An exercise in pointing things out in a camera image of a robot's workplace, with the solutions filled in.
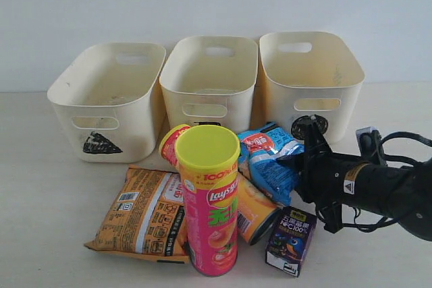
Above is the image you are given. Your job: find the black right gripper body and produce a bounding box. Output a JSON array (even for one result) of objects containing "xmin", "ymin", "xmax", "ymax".
[{"xmin": 295, "ymin": 153, "xmax": 369, "ymax": 233}]

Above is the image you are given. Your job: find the blue snack packet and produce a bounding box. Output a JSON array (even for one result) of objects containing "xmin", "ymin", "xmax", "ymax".
[{"xmin": 238, "ymin": 122, "xmax": 304, "ymax": 207}]

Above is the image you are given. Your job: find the yellow Lays chip can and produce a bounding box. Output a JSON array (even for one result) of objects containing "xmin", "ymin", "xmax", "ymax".
[{"xmin": 159, "ymin": 124, "xmax": 279, "ymax": 246}]

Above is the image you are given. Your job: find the purple juice carton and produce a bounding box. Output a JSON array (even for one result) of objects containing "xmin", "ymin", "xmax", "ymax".
[{"xmin": 265, "ymin": 206, "xmax": 317, "ymax": 277}]

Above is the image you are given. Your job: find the pink Lays chip can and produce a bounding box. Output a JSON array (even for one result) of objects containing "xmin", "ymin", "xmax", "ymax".
[{"xmin": 175, "ymin": 125, "xmax": 240, "ymax": 277}]

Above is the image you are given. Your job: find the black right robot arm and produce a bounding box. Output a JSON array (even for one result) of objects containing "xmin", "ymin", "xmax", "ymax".
[{"xmin": 277, "ymin": 119, "xmax": 431, "ymax": 241}]

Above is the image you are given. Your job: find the cream bin with circle mark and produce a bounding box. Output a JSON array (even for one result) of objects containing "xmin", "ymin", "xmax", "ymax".
[{"xmin": 259, "ymin": 32, "xmax": 365, "ymax": 144}]

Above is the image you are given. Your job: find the cream bin with square mark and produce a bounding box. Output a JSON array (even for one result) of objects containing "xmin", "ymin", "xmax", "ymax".
[{"xmin": 159, "ymin": 36, "xmax": 259, "ymax": 133}]

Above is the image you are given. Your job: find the orange noodle packet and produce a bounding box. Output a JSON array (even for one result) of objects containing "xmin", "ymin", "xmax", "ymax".
[{"xmin": 84, "ymin": 166, "xmax": 190, "ymax": 264}]

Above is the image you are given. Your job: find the cream bin with triangle mark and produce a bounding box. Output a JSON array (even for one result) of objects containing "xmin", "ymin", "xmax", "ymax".
[{"xmin": 47, "ymin": 42, "xmax": 166, "ymax": 163}]

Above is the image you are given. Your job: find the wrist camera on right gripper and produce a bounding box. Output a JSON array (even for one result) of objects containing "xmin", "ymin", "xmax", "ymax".
[{"xmin": 356, "ymin": 126, "xmax": 386, "ymax": 165}]

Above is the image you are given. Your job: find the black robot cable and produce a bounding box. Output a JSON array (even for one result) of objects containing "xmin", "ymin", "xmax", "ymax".
[{"xmin": 350, "ymin": 131, "xmax": 432, "ymax": 233}]

